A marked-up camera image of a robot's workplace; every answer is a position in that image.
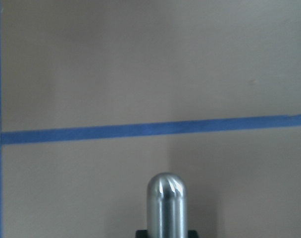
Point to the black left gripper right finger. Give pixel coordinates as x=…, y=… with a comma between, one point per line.
x=193, y=234

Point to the steel muddler with black tip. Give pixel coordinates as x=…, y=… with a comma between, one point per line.
x=167, y=207

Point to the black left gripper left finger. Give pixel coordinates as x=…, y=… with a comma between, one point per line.
x=141, y=234

